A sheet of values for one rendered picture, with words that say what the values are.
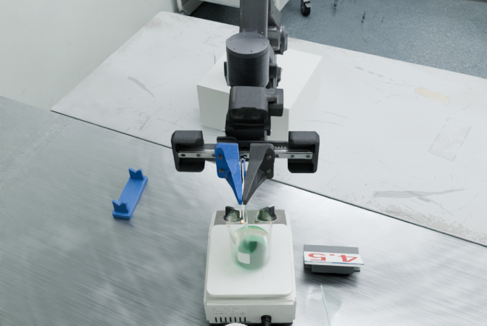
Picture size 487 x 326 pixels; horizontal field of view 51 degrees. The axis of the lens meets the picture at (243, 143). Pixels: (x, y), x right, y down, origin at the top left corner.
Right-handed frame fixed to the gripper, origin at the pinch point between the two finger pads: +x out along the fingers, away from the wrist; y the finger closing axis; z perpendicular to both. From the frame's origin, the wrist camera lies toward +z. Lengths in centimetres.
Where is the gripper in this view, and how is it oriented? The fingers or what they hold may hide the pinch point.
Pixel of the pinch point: (243, 180)
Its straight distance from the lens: 61.6
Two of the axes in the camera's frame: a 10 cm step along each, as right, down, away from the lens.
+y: 10.0, 0.1, -0.6
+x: -0.5, 6.8, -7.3
